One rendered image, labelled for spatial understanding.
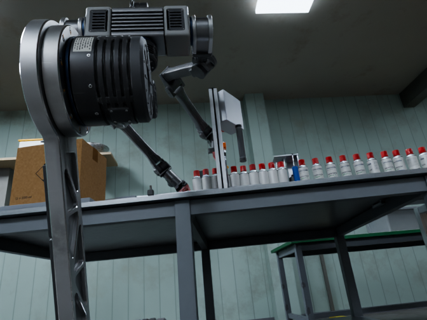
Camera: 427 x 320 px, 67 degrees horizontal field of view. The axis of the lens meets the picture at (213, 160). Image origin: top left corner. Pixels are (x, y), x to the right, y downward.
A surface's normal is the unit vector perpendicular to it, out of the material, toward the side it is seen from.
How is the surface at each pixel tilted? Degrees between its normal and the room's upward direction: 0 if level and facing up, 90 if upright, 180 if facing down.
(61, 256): 115
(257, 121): 90
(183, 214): 90
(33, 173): 90
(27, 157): 90
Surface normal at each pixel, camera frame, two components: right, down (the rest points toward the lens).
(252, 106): 0.07, -0.38
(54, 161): 0.10, 0.05
